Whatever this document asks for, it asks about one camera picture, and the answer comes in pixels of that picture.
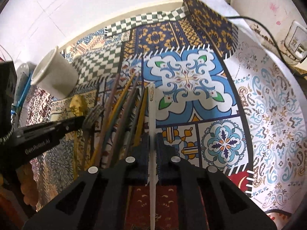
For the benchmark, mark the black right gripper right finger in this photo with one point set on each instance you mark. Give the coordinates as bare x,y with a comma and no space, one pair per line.
207,198

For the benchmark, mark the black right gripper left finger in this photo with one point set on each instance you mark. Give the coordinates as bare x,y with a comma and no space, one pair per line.
97,198

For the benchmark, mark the gold spoon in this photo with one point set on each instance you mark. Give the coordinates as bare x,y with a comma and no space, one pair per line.
78,107

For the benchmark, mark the white chopstick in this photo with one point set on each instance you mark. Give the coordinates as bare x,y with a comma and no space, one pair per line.
152,154

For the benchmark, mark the yellow chopstick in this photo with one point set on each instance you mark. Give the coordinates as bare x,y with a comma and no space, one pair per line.
113,114

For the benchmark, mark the pink chopstick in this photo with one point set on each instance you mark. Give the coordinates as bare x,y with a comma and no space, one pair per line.
106,118

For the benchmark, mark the white ceramic cup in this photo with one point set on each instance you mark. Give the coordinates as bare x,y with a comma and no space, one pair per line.
55,75

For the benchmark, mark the dark green chopstick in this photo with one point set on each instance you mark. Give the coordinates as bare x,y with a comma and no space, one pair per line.
120,133

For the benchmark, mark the colourful patchwork mat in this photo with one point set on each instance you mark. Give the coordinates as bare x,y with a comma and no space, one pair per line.
221,101

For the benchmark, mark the white wall socket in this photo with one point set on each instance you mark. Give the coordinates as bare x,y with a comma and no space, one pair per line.
295,40

